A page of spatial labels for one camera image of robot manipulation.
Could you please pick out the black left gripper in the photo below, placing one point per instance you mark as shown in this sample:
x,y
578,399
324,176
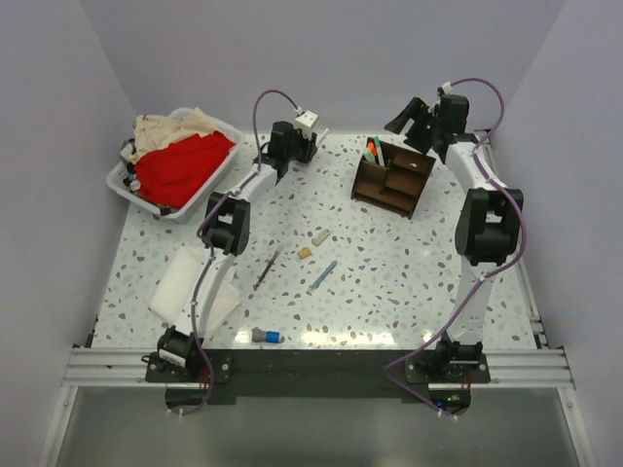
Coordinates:
x,y
309,146

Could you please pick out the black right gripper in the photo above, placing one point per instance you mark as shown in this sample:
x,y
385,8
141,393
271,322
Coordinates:
x,y
412,111

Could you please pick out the teal capped white marker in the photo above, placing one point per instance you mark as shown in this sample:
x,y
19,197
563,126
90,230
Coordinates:
x,y
379,149

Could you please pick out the orange highlighter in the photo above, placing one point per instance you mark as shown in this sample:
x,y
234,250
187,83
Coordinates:
x,y
371,145

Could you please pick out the beige eraser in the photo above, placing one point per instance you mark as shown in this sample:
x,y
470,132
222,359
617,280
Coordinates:
x,y
320,237

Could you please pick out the purple black pen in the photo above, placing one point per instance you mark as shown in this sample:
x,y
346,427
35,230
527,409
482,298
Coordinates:
x,y
267,268

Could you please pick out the blue pen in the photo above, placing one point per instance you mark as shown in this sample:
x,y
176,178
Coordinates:
x,y
322,276

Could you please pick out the grey blue cylinder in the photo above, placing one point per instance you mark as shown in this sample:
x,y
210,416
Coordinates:
x,y
262,336

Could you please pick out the green capped white marker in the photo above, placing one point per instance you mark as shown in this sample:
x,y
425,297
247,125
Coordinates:
x,y
322,135

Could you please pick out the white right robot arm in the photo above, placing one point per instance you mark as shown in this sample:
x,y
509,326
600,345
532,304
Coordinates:
x,y
462,337

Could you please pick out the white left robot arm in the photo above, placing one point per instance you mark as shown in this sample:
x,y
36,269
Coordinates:
x,y
224,233

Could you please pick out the light green highlighter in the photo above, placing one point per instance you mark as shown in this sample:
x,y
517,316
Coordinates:
x,y
369,156

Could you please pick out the brown wooden desk organizer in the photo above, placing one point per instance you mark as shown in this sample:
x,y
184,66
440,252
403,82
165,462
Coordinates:
x,y
398,186

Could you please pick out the small tan sharpener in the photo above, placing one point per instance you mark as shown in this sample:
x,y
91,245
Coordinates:
x,y
304,253

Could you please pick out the red cloth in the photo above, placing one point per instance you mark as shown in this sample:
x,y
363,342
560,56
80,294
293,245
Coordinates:
x,y
171,176

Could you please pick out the beige cloth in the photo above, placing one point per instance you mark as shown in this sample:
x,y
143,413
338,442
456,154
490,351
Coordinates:
x,y
155,132

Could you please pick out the white folded cloth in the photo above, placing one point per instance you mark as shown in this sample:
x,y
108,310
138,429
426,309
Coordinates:
x,y
171,299

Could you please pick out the white plastic basket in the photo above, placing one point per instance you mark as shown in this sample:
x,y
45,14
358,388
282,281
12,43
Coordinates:
x,y
118,180

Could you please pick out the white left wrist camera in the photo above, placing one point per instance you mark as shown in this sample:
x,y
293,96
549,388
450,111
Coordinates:
x,y
305,122

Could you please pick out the aluminium right side rail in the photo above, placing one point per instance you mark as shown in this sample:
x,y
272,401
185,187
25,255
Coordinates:
x,y
497,229

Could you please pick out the aluminium rail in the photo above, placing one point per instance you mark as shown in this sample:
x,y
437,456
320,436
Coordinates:
x,y
497,229
509,368

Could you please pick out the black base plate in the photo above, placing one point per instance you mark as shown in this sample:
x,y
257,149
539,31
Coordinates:
x,y
318,374

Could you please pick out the aluminium front rail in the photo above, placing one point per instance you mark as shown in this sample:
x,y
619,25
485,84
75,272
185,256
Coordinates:
x,y
509,368

